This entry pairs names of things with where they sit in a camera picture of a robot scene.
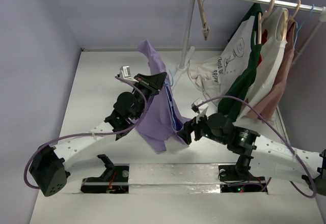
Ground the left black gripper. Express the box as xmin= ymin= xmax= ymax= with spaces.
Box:
xmin=131 ymin=72 xmax=166 ymax=120

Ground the blue wire hanger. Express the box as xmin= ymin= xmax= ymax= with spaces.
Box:
xmin=293 ymin=4 xmax=315 ymax=48
xmin=165 ymin=75 xmax=180 ymax=131

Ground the purple t shirt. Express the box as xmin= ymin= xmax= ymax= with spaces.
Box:
xmin=136 ymin=40 xmax=189 ymax=153

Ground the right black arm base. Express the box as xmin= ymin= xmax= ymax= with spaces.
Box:
xmin=218 ymin=156 xmax=268 ymax=193

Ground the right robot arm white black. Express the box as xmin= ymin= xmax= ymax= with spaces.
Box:
xmin=177 ymin=113 xmax=325 ymax=195

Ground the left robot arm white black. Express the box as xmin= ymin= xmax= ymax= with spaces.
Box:
xmin=23 ymin=71 xmax=167 ymax=197

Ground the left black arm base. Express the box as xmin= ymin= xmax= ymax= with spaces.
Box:
xmin=80 ymin=154 xmax=129 ymax=194

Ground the cream printed t shirt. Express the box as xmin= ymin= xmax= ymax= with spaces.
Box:
xmin=188 ymin=16 xmax=256 ymax=99

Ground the dark green t shirt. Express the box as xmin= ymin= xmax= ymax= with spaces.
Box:
xmin=216 ymin=3 xmax=263 ymax=123

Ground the wooden clip hanger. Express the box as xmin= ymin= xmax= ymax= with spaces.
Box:
xmin=197 ymin=0 xmax=210 ymax=41

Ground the pink shirt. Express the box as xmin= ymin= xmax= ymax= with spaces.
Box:
xmin=246 ymin=20 xmax=297 ymax=122

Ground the wooden hanger left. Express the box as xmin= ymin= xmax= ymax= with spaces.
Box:
xmin=257 ymin=0 xmax=275 ymax=44

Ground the wooden hanger right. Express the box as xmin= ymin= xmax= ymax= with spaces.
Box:
xmin=281 ymin=0 xmax=301 ymax=41

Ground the white clothes rack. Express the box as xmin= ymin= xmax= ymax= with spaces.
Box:
xmin=171 ymin=0 xmax=325 ymax=88

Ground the white tank top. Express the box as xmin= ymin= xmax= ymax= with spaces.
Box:
xmin=246 ymin=7 xmax=287 ymax=120

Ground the red garment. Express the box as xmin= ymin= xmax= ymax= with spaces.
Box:
xmin=257 ymin=29 xmax=268 ymax=66

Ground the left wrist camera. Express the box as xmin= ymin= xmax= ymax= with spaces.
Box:
xmin=116 ymin=66 xmax=138 ymax=84

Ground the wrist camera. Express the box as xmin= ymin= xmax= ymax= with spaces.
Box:
xmin=191 ymin=98 xmax=208 ymax=119
xmin=116 ymin=66 xmax=138 ymax=84

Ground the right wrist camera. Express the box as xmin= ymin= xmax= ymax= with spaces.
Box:
xmin=191 ymin=98 xmax=208 ymax=119

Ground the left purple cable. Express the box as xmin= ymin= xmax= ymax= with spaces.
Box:
xmin=23 ymin=75 xmax=148 ymax=189

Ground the purple cable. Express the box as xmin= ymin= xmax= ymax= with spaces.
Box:
xmin=198 ymin=96 xmax=317 ymax=199
xmin=23 ymin=75 xmax=148 ymax=189

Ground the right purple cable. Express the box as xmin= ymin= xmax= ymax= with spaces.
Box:
xmin=198 ymin=96 xmax=317 ymax=199

